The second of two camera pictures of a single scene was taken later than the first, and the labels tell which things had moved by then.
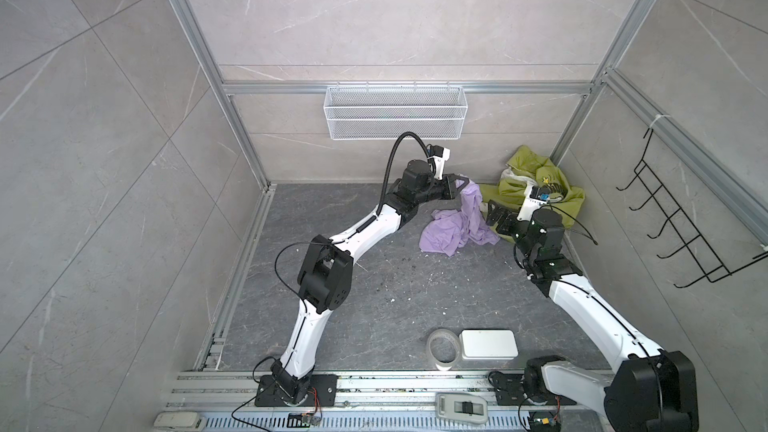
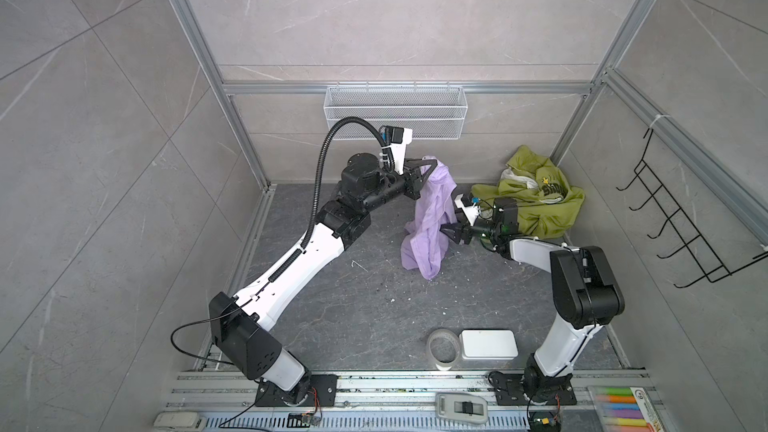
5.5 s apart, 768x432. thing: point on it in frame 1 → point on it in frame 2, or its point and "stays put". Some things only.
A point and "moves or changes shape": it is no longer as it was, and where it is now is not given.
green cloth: (531, 178) stays put
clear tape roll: (443, 348) stays put
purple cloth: (447, 230) moves or changes shape
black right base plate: (510, 390) stays put
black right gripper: (511, 217) → (459, 230)
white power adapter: (178, 420) stays put
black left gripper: (452, 187) → (411, 182)
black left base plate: (322, 392) stays put
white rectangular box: (490, 344) stays put
